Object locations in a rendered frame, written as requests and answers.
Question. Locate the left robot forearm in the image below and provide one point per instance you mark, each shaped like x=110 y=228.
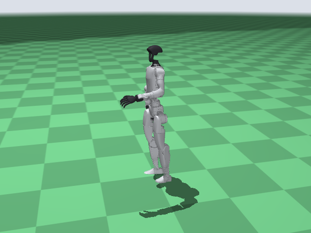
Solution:
x=151 y=95

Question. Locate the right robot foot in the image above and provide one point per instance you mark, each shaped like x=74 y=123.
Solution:
x=152 y=171

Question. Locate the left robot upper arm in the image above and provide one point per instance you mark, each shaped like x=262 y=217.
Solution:
x=159 y=73

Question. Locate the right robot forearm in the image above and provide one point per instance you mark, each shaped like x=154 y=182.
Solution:
x=148 y=102

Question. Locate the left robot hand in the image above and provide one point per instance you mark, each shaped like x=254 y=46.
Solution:
x=130 y=99

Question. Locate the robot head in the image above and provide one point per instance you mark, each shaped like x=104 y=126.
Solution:
x=154 y=50

